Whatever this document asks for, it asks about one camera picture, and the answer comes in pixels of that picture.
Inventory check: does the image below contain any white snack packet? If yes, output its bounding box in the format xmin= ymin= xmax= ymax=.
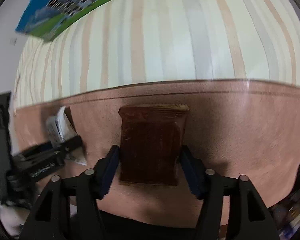
xmin=45 ymin=106 xmax=87 ymax=166

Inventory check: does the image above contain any dark red sauce packet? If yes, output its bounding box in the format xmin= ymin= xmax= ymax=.
xmin=119 ymin=104 xmax=190 ymax=186

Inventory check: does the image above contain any striped cream pink blanket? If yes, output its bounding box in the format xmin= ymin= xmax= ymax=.
xmin=14 ymin=0 xmax=300 ymax=206

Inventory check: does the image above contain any cardboard milk carton box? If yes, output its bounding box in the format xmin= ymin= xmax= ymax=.
xmin=15 ymin=0 xmax=111 ymax=41

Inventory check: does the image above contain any white wall socket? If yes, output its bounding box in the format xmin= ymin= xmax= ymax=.
xmin=10 ymin=37 xmax=17 ymax=46

